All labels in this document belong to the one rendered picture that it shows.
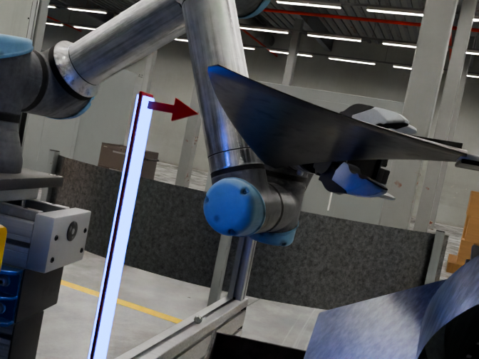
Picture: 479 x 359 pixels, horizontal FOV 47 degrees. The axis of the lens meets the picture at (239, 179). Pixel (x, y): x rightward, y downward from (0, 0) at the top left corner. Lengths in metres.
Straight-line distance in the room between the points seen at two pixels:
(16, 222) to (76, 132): 9.27
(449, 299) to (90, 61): 0.82
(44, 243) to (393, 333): 0.59
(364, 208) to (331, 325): 6.05
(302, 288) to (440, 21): 3.14
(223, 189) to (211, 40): 0.20
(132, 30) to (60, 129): 9.43
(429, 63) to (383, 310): 4.46
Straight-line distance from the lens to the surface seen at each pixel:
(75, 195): 2.77
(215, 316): 0.99
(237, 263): 1.10
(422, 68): 4.91
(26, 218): 0.94
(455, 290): 0.34
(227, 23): 0.77
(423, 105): 4.86
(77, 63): 1.05
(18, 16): 2.60
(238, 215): 0.69
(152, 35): 0.99
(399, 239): 2.55
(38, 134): 10.70
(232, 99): 0.52
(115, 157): 7.42
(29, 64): 1.03
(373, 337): 0.50
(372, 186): 0.58
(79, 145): 10.27
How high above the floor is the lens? 1.15
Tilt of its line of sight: 3 degrees down
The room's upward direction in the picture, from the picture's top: 11 degrees clockwise
